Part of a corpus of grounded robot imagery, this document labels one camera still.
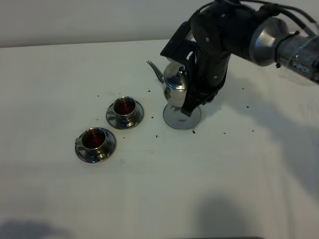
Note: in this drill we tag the stainless steel teacup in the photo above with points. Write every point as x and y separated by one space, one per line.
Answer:
93 140
123 108

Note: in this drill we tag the far stainless steel teacup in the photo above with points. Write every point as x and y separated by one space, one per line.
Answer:
123 108

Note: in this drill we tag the far stainless steel saucer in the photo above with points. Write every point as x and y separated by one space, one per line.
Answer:
122 125

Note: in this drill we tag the stainless steel teapot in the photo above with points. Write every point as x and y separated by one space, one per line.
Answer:
174 80

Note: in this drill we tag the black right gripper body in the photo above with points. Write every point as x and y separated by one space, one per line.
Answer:
206 71

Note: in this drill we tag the near stainless steel saucer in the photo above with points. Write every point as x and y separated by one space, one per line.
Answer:
87 157

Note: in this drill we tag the round steel teapot saucer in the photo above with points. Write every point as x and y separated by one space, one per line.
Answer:
175 119

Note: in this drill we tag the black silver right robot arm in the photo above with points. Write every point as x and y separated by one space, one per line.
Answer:
273 34

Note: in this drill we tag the stainless steel saucer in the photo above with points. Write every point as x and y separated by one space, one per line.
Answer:
122 125
87 157

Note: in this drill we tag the near stainless steel teacup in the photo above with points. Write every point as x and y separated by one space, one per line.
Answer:
93 140

